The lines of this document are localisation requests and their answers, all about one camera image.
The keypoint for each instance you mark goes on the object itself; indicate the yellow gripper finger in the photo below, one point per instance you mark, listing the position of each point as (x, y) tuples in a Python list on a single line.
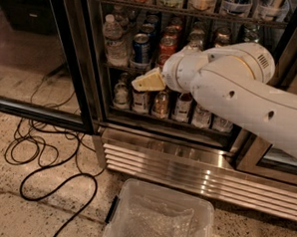
[(149, 82)]

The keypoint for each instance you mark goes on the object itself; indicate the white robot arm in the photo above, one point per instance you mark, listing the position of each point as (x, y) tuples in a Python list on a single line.
[(231, 82)]

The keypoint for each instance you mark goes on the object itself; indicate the blue soda can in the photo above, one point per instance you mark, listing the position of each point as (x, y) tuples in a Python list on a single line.
[(141, 45)]

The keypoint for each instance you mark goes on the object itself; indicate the red cola can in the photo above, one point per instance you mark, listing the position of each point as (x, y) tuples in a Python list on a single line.
[(167, 47)]

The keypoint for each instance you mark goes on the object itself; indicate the stainless glass door fridge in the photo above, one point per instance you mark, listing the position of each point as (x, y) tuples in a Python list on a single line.
[(201, 24)]

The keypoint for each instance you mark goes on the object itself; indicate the steel fridge base grille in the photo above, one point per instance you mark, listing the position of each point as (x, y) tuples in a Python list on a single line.
[(195, 170)]

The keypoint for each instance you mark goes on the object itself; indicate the open glass fridge door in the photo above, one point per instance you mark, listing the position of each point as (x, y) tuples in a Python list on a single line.
[(46, 71)]

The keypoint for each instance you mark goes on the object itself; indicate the closed right fridge door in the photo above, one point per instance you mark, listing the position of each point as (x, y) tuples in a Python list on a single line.
[(258, 156)]

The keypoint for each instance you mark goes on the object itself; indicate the white cap juice bottle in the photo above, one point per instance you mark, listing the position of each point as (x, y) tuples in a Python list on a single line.
[(140, 102)]

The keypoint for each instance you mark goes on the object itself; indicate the amber tea bottle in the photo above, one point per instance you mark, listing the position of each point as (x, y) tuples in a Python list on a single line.
[(161, 105)]

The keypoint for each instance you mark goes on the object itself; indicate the clear bottle bottom left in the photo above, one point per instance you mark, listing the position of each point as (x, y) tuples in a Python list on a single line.
[(122, 98)]

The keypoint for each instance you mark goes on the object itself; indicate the dark drink white cap bottle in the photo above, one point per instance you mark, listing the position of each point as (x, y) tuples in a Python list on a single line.
[(182, 108)]

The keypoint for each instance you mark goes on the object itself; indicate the large clear water bottle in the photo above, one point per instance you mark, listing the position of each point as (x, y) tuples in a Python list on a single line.
[(115, 42)]

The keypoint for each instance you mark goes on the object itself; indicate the small water bottle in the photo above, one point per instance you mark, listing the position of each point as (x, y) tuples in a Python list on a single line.
[(222, 124), (201, 118)]

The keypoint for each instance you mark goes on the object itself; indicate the rightmost small water bottle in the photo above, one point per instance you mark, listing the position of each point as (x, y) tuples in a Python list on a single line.
[(222, 124)]

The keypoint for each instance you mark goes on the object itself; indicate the clear plastic storage bin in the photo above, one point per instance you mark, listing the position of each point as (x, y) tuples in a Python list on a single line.
[(144, 209)]

